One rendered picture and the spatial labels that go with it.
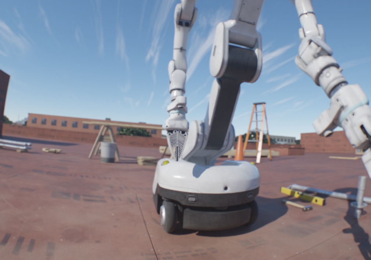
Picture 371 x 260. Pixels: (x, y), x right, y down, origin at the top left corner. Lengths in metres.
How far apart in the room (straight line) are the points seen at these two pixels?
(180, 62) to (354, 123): 0.79
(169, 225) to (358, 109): 0.86
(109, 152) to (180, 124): 3.03
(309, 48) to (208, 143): 0.72
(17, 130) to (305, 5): 15.90
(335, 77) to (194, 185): 0.69
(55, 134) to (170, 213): 13.92
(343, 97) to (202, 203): 0.71
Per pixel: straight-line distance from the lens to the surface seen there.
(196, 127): 1.02
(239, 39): 0.92
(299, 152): 12.02
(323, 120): 0.46
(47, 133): 14.87
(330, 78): 0.46
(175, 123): 0.84
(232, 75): 0.88
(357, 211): 1.51
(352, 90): 0.44
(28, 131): 15.49
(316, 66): 0.47
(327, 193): 2.07
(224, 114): 0.99
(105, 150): 3.80
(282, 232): 1.18
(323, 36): 0.81
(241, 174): 0.98
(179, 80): 0.92
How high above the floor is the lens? 0.46
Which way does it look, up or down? 6 degrees up
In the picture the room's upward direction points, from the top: 3 degrees clockwise
